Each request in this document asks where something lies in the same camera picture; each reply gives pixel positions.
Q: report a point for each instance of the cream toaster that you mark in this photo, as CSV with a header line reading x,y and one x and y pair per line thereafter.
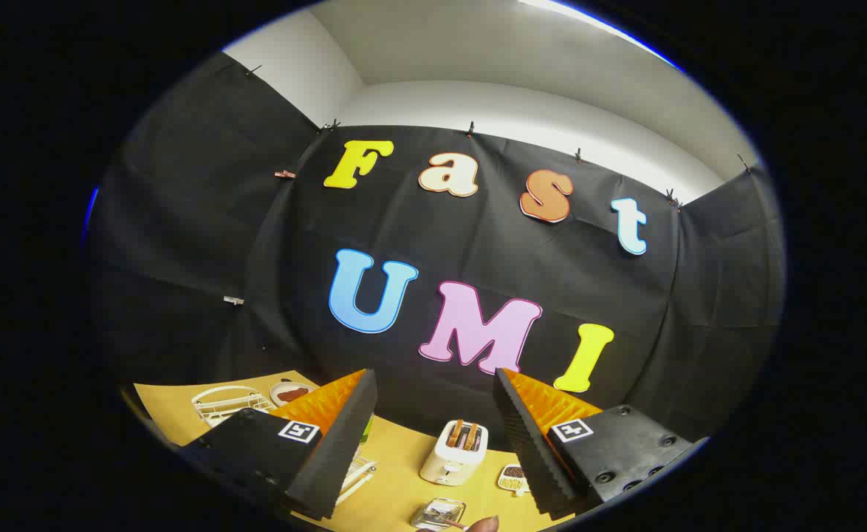
x,y
452,462

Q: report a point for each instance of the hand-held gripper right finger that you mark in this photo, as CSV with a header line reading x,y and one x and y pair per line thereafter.
x,y
526,451

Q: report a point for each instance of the white divided snack tray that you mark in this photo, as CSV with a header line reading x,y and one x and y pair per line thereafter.
x,y
511,479

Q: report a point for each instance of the small plate with sausages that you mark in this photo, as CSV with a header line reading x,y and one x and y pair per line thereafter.
x,y
293,394

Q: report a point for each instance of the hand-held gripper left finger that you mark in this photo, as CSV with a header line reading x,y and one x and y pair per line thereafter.
x,y
345,443

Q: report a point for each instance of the toasted bread slice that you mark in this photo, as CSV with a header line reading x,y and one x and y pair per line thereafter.
x,y
470,436
454,432

